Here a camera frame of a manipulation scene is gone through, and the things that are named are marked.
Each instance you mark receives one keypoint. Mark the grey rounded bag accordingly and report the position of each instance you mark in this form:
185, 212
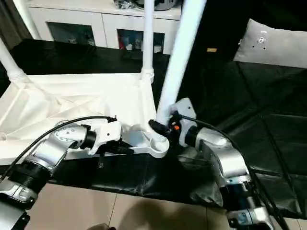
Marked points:
166, 4

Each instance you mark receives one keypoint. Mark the dark clutter pile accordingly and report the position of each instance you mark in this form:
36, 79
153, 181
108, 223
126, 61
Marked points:
124, 3

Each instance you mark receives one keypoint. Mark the small white jar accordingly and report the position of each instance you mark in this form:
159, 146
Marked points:
129, 47
157, 49

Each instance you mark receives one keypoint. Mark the white sideboard with glass doors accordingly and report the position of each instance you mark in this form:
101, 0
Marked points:
96, 19

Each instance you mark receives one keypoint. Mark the white plastic table top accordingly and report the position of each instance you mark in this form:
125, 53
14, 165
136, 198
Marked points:
72, 95

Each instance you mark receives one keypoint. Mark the grey-brown curtain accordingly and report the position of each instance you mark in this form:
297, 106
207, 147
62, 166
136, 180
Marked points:
12, 21

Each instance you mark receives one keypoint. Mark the white plastic table leg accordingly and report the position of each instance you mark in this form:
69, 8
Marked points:
182, 52
148, 36
12, 64

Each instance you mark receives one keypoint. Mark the grey cushion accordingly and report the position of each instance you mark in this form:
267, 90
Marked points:
273, 45

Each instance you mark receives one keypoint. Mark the white door frame post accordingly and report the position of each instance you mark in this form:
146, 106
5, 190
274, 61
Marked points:
26, 19

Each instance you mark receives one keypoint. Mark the black work mat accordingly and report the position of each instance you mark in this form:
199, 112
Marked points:
251, 107

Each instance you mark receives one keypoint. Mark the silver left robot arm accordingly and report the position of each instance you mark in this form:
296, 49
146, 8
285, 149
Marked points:
52, 148

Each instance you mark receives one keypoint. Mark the black furniture with gold label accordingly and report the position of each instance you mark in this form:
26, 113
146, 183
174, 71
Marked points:
216, 28

